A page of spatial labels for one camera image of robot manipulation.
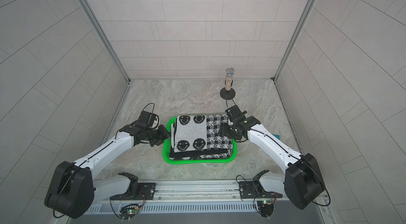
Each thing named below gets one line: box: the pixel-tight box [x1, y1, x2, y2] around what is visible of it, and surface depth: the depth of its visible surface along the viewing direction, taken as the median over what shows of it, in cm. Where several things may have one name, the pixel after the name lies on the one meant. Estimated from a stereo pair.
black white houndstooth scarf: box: [169, 114, 233, 161], surface depth 79 cm
